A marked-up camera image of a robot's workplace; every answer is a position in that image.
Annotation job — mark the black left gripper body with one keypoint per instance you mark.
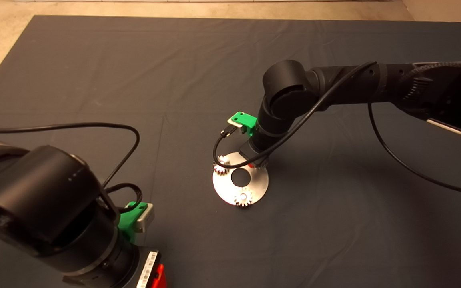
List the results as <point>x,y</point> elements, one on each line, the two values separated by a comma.
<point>146,272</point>

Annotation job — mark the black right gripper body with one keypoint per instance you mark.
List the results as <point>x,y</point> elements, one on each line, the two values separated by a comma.
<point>252,154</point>

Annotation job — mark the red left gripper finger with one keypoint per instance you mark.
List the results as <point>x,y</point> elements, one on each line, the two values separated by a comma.
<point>160,278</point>

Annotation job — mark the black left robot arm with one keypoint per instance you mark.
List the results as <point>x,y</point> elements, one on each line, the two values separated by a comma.
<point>34,196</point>

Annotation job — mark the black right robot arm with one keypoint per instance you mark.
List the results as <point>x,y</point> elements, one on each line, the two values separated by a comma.
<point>290,84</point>

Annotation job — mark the round metal carrier plate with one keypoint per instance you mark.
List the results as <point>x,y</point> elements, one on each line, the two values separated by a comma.
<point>258,188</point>

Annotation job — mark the dark grey table cloth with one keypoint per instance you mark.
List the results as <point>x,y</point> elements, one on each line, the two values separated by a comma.
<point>134,60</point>

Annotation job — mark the green right camera mount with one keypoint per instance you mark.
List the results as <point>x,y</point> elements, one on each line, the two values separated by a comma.
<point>246,120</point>

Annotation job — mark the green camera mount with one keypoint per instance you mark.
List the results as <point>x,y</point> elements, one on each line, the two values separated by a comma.
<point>246,120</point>
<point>128,224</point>

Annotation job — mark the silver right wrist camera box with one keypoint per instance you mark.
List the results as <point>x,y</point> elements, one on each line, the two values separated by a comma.
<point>233,122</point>

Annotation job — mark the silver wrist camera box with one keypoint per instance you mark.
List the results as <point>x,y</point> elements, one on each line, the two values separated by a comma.
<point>233,122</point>
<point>145,220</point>

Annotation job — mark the green left camera mount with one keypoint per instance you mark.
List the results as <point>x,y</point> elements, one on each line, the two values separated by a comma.
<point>128,224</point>

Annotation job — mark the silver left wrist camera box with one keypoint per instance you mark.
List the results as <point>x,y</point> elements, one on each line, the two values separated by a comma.
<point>145,220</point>

